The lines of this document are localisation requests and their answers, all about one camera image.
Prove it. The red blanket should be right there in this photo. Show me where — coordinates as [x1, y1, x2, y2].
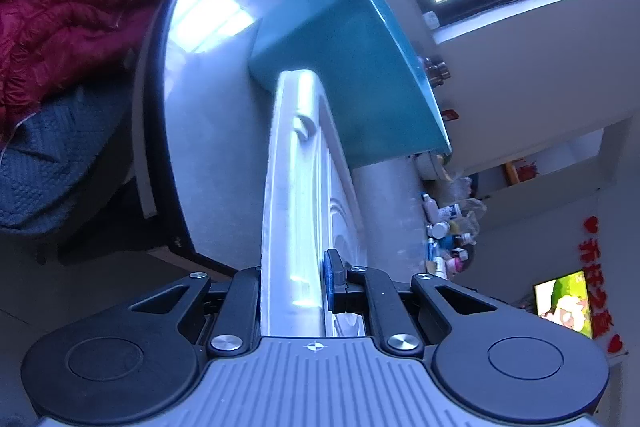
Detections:
[0, 0, 162, 130]

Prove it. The red wall decoration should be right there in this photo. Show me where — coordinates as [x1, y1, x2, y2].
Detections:
[577, 215, 627, 356]

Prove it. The white plastic box lid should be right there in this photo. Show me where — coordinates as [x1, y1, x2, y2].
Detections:
[259, 69, 372, 338]

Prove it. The television screen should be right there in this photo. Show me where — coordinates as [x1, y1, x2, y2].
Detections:
[533, 270, 594, 340]

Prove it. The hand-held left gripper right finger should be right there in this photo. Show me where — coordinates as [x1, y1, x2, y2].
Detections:
[323, 249, 501, 356]

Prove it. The clear plastic bag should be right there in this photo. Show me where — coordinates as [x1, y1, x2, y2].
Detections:
[454, 196, 489, 234]

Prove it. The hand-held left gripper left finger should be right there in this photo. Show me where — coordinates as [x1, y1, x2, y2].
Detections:
[127, 265, 262, 355]

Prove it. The dark blue blanket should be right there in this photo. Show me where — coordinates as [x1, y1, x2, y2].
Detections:
[0, 89, 137, 234]

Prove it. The grey desktop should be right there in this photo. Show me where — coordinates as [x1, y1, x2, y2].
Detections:
[131, 0, 437, 280]

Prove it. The teal plastic storage box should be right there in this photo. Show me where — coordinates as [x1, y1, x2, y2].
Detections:
[248, 0, 454, 170]

